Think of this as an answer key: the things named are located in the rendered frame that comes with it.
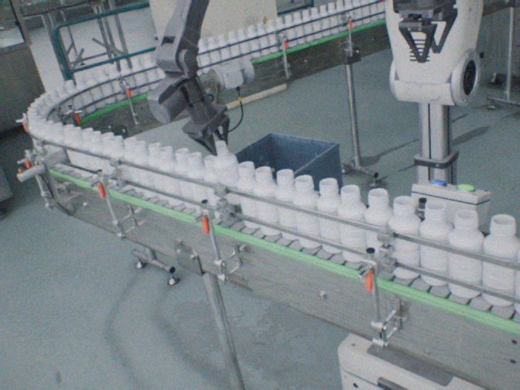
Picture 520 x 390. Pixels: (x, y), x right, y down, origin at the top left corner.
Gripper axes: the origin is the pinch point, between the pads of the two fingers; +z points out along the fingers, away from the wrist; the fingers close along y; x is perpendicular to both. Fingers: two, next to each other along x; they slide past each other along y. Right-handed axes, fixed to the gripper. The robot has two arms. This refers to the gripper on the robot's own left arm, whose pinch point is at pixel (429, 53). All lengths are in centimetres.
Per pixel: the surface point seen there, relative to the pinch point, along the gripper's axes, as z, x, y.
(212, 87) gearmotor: 44, 155, 79
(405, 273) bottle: 37.8, -3.3, -18.7
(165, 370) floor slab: 140, 121, -11
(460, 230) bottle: 25.3, -13.9, -17.7
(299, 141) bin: 47, 73, 43
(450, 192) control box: 27.5, -5.1, -2.3
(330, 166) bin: 51, 56, 38
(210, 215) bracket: 32, 43, -27
